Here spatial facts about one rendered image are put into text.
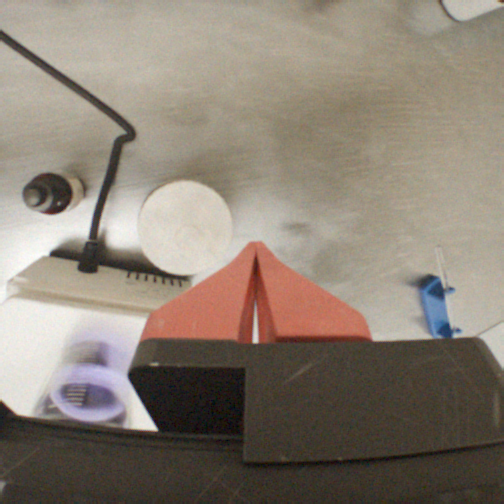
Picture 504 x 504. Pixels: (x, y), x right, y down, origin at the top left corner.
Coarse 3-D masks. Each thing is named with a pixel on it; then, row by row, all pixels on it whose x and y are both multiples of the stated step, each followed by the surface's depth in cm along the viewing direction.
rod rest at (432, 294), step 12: (432, 276) 37; (420, 288) 37; (432, 288) 36; (432, 300) 37; (444, 300) 34; (432, 312) 38; (444, 312) 39; (432, 324) 38; (444, 324) 39; (432, 336) 40; (444, 336) 38
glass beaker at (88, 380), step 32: (64, 352) 14; (96, 352) 14; (128, 352) 16; (64, 384) 12; (96, 384) 12; (128, 384) 14; (32, 416) 10; (64, 416) 10; (96, 416) 11; (128, 416) 12
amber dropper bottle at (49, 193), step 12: (36, 180) 16; (48, 180) 17; (60, 180) 17; (72, 180) 19; (24, 192) 15; (36, 192) 15; (48, 192) 16; (60, 192) 17; (72, 192) 18; (36, 204) 15; (48, 204) 16; (60, 204) 17; (72, 204) 19
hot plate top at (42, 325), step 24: (0, 312) 14; (24, 312) 15; (48, 312) 15; (72, 312) 15; (96, 312) 16; (120, 312) 17; (144, 312) 18; (0, 336) 14; (24, 336) 15; (48, 336) 15; (72, 336) 16; (120, 336) 17; (0, 360) 15; (24, 360) 15; (48, 360) 16; (0, 384) 15; (24, 384) 15; (24, 408) 16
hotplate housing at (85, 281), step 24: (48, 264) 19; (72, 264) 21; (96, 264) 20; (24, 288) 16; (48, 288) 17; (72, 288) 17; (96, 288) 18; (120, 288) 19; (144, 288) 20; (168, 288) 22
